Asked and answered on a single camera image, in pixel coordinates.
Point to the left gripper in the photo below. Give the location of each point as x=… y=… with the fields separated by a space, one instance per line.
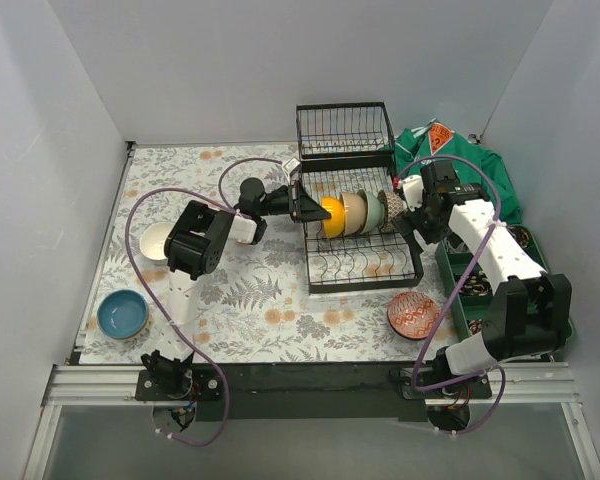
x=297 y=201

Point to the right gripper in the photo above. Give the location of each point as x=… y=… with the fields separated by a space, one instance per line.
x=415 y=223

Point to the cream bowl with yellow stripe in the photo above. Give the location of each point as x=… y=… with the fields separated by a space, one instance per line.
x=335 y=224

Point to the brown patterned bowl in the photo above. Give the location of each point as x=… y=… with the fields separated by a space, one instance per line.
x=393 y=206

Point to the mint green bowl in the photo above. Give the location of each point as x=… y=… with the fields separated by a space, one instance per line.
x=375 y=212

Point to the black wire dish rack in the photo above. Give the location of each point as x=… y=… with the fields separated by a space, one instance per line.
x=346 y=147

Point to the orange patterned bowl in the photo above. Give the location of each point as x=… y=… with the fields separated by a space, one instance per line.
x=412 y=315

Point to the white ribbed bowl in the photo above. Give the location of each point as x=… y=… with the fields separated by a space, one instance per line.
x=152 y=241

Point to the blue bowl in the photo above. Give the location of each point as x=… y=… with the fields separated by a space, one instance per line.
x=122 y=314

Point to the cream ceramic bowl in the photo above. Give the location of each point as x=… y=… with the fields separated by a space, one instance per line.
x=355 y=212

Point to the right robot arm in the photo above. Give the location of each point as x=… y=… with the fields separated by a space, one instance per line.
x=530 y=309

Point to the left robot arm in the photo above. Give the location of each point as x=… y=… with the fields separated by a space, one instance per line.
x=193 y=249

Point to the green shirt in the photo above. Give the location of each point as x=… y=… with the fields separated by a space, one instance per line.
x=435 y=138

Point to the green compartment tray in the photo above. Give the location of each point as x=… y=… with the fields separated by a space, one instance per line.
x=473 y=301

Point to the floral patterned table mat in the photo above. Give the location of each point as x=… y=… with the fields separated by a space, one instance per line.
x=255 y=307

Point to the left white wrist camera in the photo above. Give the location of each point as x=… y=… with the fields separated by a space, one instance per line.
x=291 y=168

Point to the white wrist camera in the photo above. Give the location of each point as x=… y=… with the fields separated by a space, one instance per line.
x=291 y=168
x=410 y=190

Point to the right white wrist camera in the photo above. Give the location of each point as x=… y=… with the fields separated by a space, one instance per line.
x=410 y=190

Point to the aluminium front rail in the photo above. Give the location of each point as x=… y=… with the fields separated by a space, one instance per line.
x=522 y=383

